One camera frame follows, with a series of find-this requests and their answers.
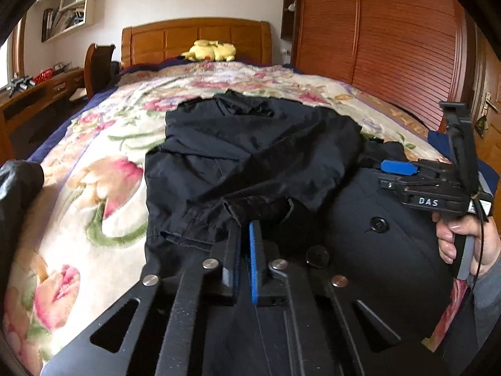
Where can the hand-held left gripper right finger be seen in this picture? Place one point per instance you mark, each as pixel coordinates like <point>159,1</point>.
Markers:
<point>256,266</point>

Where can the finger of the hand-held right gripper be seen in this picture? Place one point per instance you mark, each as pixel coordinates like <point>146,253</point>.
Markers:
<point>397,167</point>
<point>391,186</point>

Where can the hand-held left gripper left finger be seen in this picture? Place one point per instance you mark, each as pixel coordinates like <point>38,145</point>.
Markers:
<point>233,278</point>

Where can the black buttoned coat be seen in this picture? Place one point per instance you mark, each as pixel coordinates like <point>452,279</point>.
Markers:
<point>254,145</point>

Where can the person's right forearm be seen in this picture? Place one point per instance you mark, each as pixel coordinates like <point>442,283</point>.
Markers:
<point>489,313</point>

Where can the person's right hand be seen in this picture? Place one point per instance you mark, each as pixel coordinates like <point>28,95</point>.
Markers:
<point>450,239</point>

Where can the wooden slatted wardrobe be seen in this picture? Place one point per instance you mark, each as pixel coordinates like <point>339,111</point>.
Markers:
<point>391,39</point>

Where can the wooden door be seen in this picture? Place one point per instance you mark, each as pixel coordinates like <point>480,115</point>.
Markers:
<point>487,74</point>

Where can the floral blanket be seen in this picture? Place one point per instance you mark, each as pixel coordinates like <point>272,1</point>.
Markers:
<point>98,145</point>

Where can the dark wooden niche shelf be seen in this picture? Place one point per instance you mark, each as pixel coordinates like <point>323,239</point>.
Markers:
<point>289,8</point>

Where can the yellow plush toy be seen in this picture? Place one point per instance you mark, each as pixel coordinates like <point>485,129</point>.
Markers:
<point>211,51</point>

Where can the black leather jacket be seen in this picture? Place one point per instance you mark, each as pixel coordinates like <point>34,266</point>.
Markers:
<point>19,188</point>

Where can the wooden bed headboard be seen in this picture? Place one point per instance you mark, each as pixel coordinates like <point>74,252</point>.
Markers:
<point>176,39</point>

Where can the wooden chair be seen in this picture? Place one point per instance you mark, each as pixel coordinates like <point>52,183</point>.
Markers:
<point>100,70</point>

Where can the wooden desk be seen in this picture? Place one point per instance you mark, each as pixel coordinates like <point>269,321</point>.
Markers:
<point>35,105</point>

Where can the red basket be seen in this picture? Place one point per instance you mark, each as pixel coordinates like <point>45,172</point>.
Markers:
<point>44,76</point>

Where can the black binders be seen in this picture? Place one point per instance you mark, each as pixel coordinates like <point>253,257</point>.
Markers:
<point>47,23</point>

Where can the white wall shelf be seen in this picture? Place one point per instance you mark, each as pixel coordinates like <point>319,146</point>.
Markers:
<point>84,17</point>

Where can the window with wooden frame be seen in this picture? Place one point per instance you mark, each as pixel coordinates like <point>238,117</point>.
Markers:
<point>17,55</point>

